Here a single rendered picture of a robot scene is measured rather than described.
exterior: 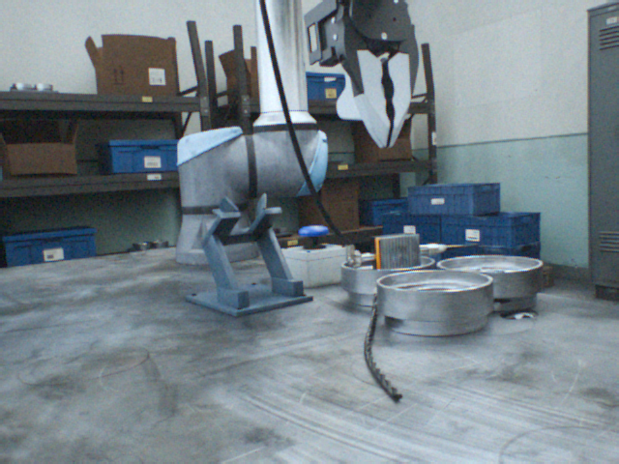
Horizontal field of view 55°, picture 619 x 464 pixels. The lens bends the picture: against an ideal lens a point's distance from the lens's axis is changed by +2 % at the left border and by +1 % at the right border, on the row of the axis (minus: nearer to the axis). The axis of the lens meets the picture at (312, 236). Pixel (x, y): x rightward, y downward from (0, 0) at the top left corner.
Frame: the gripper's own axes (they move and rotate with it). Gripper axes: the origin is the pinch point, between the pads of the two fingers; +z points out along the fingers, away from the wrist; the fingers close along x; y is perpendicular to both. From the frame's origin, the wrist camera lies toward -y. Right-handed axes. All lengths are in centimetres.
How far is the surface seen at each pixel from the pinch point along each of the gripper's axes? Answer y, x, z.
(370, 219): 364, -278, -4
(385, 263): 6.7, -2.9, 12.9
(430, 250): 6.1, -9.1, 12.2
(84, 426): -4.9, 31.0, 19.1
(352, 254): 8.0, 0.3, 11.5
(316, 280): 20.5, -2.5, 14.6
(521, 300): -4.6, -10.1, 17.7
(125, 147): 345, -71, -67
